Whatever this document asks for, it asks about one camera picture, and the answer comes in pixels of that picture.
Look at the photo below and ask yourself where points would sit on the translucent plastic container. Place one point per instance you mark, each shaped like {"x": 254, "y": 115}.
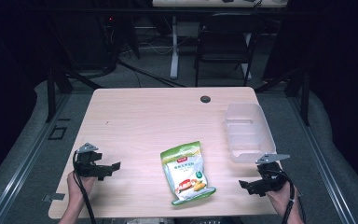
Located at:
{"x": 248, "y": 133}

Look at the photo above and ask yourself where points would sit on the aluminium floor rail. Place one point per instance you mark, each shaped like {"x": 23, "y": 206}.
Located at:
{"x": 21, "y": 168}
{"x": 323, "y": 168}

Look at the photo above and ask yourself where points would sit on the person's left hand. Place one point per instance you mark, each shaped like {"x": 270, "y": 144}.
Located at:
{"x": 79, "y": 186}

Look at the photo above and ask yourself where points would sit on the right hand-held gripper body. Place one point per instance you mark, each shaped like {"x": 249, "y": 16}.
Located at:
{"x": 270, "y": 177}

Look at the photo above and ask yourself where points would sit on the black metal stand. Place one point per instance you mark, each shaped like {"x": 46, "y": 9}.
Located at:
{"x": 304, "y": 96}
{"x": 51, "y": 93}

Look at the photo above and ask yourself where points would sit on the green and white snack bag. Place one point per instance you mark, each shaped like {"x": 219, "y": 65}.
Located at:
{"x": 186, "y": 172}

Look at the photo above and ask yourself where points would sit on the grey tape strip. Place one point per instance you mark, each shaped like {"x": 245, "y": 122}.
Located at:
{"x": 54, "y": 197}

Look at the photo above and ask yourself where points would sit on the dark round table grommet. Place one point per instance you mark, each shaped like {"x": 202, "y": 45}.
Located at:
{"x": 205, "y": 99}

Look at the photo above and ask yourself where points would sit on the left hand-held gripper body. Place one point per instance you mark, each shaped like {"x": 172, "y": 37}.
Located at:
{"x": 87, "y": 165}

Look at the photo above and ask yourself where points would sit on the person's right hand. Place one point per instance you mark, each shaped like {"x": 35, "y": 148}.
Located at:
{"x": 281, "y": 197}

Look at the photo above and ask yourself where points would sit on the black chair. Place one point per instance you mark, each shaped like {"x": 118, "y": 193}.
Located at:
{"x": 223, "y": 46}

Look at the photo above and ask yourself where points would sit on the white desk leg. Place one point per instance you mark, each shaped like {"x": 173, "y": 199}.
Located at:
{"x": 174, "y": 49}

